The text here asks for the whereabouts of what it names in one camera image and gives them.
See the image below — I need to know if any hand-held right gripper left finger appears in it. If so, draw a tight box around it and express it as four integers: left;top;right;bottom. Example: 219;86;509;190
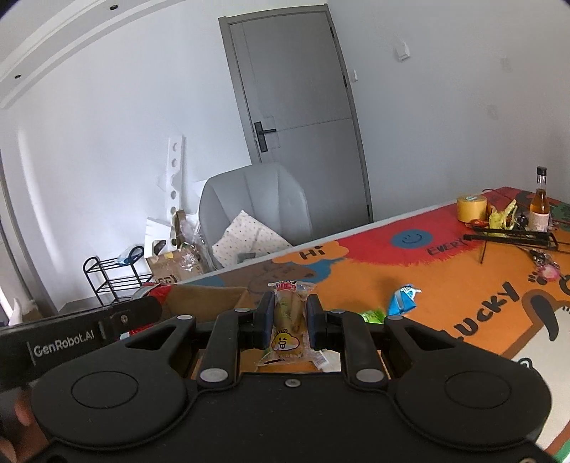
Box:
118;291;276;386

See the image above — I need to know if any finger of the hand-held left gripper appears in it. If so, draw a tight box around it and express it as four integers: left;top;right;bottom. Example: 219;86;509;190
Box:
100;297;164;344

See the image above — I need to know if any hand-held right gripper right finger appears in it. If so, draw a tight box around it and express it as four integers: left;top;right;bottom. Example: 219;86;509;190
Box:
306;294;465;386

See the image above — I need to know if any clear biscuit packet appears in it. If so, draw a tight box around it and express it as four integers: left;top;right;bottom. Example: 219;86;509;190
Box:
256;280;328;371

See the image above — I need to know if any red snack packet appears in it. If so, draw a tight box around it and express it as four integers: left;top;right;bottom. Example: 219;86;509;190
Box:
129;285;175;338

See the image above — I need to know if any brown cardboard box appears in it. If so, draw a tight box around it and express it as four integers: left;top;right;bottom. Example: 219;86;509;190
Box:
165;285;272;380

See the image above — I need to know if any person's left hand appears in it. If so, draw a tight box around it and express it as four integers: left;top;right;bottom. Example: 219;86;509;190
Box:
0;391;51;463

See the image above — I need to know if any black shoe rack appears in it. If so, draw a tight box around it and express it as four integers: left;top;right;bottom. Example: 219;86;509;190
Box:
83;255;153;309

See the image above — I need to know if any brown paper bag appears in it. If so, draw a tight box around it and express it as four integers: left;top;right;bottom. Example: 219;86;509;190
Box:
146;209;211;286

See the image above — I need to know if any white dotted cushion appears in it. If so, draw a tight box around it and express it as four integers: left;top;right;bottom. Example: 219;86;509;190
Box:
212;210;293;268

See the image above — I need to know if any blue snack packet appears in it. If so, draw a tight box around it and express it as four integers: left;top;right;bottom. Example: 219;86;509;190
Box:
385;285;422;317

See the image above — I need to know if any grey chair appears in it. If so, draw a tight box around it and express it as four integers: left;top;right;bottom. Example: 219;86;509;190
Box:
198;162;313;269

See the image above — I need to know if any white perforated board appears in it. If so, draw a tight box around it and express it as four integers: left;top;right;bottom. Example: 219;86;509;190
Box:
164;134;185;224

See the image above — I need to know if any yellow tape roll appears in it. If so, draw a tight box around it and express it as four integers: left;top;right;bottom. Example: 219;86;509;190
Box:
456;193;489;224

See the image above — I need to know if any black folded tripod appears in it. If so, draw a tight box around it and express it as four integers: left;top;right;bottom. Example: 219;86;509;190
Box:
462;221;561;264

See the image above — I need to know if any yellow crumpled wrapper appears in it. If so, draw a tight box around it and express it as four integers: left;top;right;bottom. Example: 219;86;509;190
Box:
488;199;518;230

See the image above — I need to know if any grey door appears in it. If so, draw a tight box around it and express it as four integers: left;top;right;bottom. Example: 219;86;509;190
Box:
218;4;373;246

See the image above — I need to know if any small glass bottle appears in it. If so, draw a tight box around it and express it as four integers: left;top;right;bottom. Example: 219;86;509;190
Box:
529;166;552;233

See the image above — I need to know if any black door handle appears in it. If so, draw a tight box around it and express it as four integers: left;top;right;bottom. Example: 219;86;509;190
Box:
253;120;278;153

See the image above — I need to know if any pink keychain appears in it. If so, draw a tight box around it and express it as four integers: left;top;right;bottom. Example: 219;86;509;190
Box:
529;249;563;284

